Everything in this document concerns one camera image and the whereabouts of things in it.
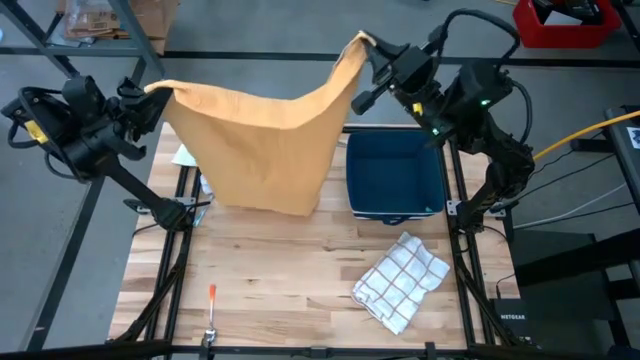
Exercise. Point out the black Netgear box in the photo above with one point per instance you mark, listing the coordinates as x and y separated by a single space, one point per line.
512 320

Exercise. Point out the yellow woven towel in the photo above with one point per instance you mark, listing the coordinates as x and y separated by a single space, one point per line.
260 160

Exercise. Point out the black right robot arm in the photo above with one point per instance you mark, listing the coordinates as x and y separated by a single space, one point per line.
480 115

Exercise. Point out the red plastic bin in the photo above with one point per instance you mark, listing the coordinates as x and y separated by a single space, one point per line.
550 35

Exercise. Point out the clear plastic package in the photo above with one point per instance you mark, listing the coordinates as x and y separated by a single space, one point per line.
92 20

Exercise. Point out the grey metal cart frame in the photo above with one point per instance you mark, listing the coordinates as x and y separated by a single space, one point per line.
135 35

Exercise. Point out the cardboard box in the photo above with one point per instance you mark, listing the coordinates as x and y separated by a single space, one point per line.
150 20

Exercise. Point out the black electronic device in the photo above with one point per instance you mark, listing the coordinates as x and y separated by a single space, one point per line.
580 7

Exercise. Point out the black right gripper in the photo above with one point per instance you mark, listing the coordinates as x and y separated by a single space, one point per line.
420 72

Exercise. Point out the black side table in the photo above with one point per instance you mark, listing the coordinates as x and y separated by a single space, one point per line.
625 165

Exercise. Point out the white plain cloth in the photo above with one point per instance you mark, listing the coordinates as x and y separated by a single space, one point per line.
185 156

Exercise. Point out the navy fabric basket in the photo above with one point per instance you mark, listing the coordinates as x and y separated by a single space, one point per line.
395 170

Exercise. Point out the white checked towel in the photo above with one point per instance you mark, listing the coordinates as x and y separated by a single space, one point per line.
400 285

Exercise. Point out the black metal stand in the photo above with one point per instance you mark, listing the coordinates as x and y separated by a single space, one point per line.
555 275

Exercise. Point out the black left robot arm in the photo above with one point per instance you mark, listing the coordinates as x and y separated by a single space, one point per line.
85 145

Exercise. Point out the black aluminium table frame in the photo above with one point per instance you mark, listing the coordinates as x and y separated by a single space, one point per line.
350 351

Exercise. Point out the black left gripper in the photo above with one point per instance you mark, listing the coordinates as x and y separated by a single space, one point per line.
115 115

